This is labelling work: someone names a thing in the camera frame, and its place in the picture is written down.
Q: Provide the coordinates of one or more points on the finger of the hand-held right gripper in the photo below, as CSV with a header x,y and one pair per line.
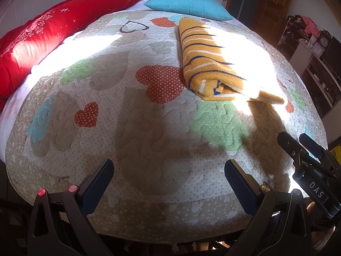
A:
x,y
290,145
311,145

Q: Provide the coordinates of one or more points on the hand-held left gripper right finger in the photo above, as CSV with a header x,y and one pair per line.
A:
x,y
239,184

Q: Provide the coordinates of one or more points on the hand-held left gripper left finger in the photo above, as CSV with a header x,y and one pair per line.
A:
x,y
98,184

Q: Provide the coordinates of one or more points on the yellow striped sweater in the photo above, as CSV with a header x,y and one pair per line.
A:
x,y
205,58

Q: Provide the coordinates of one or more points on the person's right hand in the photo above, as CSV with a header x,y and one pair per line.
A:
x,y
322,236

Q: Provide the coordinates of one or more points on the heart-print quilted bedspread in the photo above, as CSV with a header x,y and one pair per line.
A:
x,y
133,138

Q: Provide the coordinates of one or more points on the cluttered shelf unit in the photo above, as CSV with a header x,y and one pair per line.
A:
x,y
319,77

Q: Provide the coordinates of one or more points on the small white clock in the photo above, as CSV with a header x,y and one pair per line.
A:
x,y
317,48

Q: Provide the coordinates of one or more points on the black round clock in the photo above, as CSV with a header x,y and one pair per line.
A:
x,y
324,40

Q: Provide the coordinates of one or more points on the pink cloth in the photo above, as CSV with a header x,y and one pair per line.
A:
x,y
310,26

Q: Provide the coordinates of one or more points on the brown wooden door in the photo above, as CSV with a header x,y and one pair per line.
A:
x,y
271,5

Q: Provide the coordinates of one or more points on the red embroidered quilt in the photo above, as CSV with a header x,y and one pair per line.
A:
x,y
32,48

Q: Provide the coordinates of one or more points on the blue ribbed pillow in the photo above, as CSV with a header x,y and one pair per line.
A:
x,y
186,4

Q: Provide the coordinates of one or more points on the white headboard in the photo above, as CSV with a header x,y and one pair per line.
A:
x,y
29,2

